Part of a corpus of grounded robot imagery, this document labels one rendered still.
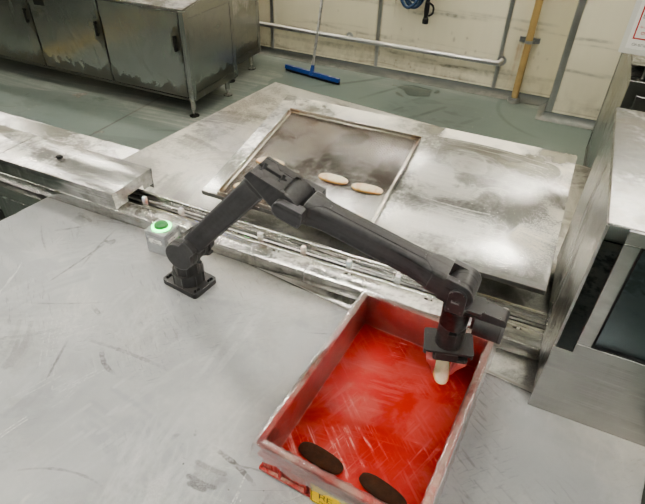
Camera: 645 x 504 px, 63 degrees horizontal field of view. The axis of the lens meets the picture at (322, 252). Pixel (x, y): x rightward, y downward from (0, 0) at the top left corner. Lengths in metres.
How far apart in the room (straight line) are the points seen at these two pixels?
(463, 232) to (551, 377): 0.52
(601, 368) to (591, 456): 0.19
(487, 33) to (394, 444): 4.20
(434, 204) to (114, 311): 0.94
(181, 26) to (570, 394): 3.52
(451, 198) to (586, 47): 3.09
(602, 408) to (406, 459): 0.41
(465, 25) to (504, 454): 4.19
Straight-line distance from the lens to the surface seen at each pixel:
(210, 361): 1.27
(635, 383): 1.19
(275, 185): 1.06
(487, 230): 1.57
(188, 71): 4.21
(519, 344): 1.34
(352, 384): 1.21
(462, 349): 1.15
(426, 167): 1.75
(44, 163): 1.96
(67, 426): 1.25
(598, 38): 4.60
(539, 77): 5.01
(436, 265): 1.03
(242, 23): 5.02
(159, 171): 1.99
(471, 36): 5.00
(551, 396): 1.24
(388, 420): 1.17
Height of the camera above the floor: 1.78
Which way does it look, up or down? 39 degrees down
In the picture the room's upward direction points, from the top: 2 degrees clockwise
